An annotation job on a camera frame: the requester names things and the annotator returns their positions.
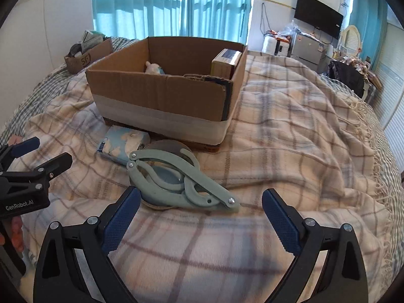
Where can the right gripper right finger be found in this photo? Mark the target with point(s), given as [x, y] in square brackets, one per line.
[343, 275]

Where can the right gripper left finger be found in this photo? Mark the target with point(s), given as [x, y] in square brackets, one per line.
[58, 277]

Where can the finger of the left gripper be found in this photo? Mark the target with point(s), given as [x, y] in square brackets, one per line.
[9, 153]
[47, 168]

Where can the blue tissue pack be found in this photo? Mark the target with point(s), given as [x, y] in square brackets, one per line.
[119, 142]

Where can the green folding hanger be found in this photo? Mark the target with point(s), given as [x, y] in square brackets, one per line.
[167, 180]

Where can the white plush toy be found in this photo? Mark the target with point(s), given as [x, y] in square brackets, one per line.
[153, 68]

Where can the red white medicine box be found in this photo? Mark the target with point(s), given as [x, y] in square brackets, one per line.
[225, 63]

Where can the green checked bed sheet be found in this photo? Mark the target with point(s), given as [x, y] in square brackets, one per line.
[53, 85]

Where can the small cardboard box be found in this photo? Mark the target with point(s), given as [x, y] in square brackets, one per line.
[93, 46]

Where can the beige plaid blanket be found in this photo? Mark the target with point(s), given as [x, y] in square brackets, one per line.
[290, 131]

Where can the large open cardboard box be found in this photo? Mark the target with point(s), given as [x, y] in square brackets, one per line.
[186, 103]

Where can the white louvred wardrobe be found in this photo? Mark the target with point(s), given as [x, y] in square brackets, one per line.
[389, 102]

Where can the chair with black jacket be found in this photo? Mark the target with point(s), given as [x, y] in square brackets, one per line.
[357, 76]

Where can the silver mini fridge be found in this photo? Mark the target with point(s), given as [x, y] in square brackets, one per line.
[307, 49]

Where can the white oval mirror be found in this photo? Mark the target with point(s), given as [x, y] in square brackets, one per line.
[350, 42]

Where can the teal window curtain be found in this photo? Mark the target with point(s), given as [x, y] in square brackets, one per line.
[139, 19]

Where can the white suitcase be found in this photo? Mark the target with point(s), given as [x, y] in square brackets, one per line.
[276, 45]

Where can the teal side curtain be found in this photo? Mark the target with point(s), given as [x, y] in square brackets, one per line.
[370, 18]

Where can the black wall television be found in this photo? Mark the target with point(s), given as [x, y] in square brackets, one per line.
[320, 16]

